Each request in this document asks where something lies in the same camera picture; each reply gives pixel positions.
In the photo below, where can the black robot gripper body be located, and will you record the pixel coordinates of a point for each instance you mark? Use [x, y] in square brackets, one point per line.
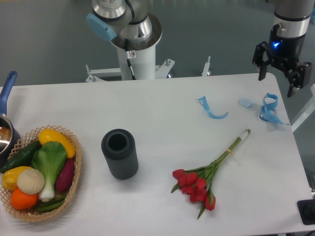
[284, 52]

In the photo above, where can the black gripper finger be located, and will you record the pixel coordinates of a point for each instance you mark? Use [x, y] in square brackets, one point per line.
[298, 77]
[257, 60]

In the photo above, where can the red tulip bouquet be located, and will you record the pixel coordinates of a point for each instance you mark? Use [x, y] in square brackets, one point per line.
[198, 183]

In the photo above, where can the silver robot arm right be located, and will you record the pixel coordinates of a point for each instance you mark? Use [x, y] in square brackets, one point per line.
[293, 17]

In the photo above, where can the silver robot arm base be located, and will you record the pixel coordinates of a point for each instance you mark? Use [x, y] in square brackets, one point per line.
[126, 23]

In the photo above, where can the small light blue cap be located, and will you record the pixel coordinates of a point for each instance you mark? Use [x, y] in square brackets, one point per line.
[246, 103]

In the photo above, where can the tangled blue ribbon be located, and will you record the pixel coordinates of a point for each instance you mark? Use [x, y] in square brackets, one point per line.
[268, 110]

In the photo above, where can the blue curved ribbon strip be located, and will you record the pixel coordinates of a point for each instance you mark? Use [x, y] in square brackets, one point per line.
[204, 103]

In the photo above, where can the black box at edge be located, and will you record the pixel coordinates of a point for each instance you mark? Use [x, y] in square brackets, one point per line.
[307, 211]

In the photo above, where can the dark grey ribbed vase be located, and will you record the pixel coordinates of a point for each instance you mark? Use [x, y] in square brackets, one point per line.
[119, 149]

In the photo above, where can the purple sweet potato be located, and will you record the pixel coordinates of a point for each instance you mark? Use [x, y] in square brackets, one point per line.
[65, 178]

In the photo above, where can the green bok choy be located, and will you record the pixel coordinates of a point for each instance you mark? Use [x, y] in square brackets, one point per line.
[49, 160]

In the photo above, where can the green bean pods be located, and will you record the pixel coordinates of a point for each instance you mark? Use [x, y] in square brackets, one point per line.
[51, 205]

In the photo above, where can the dark green cucumber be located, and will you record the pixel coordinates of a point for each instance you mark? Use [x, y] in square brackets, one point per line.
[22, 158]

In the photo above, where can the woven wicker basket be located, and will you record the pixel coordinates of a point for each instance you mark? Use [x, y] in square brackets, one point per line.
[31, 215]

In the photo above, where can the yellow bell pepper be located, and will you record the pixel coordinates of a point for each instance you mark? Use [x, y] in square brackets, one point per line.
[9, 178]

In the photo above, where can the orange fruit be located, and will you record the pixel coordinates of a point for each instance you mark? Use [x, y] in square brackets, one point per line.
[20, 200]

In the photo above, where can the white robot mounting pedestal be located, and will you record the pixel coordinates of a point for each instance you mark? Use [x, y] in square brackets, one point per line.
[134, 65]

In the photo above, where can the blue handled saucepan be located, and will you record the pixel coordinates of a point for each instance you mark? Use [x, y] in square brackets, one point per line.
[9, 136]

